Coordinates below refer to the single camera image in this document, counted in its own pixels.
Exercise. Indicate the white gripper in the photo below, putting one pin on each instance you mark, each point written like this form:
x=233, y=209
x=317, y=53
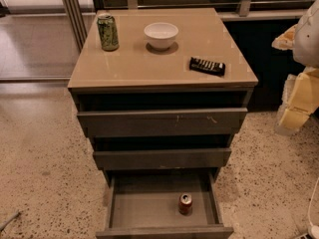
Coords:
x=307, y=39

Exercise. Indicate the red coke can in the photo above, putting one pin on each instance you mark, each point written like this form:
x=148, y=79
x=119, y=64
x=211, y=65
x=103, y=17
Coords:
x=185, y=203

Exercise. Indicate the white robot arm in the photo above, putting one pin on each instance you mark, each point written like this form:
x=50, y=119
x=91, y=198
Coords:
x=305, y=51

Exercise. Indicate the top grey drawer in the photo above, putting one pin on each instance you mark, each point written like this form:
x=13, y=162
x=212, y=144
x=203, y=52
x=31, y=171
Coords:
x=162, y=123

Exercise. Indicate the grey drawer cabinet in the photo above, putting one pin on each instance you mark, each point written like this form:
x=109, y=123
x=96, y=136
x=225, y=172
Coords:
x=137, y=77

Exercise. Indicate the middle grey drawer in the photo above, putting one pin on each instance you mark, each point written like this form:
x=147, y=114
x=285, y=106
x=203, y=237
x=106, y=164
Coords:
x=162, y=159

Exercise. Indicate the green soda can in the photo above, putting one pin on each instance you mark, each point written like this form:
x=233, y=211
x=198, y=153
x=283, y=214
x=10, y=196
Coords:
x=108, y=32

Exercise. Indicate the bottom grey open drawer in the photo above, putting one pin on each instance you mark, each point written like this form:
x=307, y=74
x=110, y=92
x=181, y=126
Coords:
x=145, y=206

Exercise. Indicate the black snack bar wrapper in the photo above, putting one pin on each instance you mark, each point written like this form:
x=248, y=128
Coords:
x=207, y=67

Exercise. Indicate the white ceramic bowl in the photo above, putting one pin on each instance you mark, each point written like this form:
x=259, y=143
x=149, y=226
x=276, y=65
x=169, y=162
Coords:
x=161, y=35

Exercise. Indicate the grey metal rod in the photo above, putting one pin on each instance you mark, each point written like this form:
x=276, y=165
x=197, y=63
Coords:
x=9, y=220

